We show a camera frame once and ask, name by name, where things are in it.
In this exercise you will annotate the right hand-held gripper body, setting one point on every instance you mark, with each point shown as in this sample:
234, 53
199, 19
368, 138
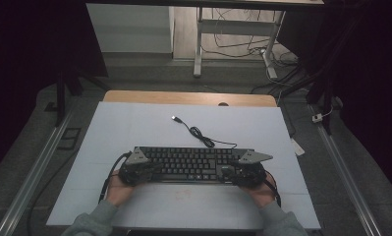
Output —
252, 164

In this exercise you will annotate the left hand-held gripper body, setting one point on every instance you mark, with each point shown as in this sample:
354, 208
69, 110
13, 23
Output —
136, 159

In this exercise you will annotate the black computer keyboard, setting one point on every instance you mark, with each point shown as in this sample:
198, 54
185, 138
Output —
190, 160

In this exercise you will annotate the person's right hand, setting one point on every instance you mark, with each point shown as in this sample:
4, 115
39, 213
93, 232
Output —
260, 195

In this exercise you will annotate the person's left hand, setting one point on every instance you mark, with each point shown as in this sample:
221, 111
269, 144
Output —
118, 193

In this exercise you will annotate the white foam board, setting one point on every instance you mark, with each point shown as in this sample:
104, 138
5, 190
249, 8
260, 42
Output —
134, 124

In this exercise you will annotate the white paper tag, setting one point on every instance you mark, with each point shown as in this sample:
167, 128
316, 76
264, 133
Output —
297, 148

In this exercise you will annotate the small white box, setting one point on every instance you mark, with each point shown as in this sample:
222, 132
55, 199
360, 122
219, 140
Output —
317, 118

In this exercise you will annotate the black metal stand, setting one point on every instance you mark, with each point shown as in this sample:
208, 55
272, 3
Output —
61, 98
327, 108

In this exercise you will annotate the white cabinet panel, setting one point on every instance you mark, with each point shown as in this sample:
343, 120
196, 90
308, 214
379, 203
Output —
128, 29

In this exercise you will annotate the dark curtain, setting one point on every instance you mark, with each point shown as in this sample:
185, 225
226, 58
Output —
380, 65
20, 49

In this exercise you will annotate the black floor frame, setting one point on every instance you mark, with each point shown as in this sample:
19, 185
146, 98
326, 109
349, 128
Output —
67, 147

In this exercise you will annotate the aluminium floor rail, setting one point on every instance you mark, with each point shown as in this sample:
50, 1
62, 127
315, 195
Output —
29, 183
344, 173

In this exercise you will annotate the white desk frame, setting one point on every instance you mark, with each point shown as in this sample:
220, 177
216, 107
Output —
231, 27

